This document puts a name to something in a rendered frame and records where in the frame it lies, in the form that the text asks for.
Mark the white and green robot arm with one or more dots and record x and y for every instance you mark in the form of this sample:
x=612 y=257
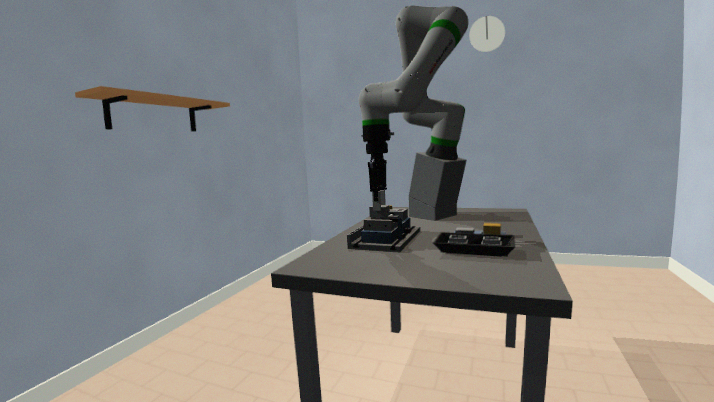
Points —
x=407 y=93

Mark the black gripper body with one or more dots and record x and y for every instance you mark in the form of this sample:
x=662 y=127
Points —
x=376 y=150

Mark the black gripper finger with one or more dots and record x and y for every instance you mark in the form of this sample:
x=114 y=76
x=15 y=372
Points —
x=374 y=178
x=383 y=182

